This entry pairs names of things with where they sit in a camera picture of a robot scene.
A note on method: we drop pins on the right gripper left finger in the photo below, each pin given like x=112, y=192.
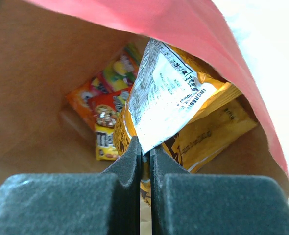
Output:
x=106, y=203

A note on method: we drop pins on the red brown paper bag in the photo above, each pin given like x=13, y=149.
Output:
x=41, y=41

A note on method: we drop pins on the orange blue snack packet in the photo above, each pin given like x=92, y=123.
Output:
x=78, y=99

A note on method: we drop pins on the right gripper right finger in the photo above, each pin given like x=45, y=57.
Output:
x=207, y=204

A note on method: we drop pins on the yellow candy packet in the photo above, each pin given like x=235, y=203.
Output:
x=105, y=149

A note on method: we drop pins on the colourful striped candy packet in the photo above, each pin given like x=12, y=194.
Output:
x=122, y=71

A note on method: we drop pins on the red rice cracker packet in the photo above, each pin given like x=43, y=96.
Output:
x=106, y=108

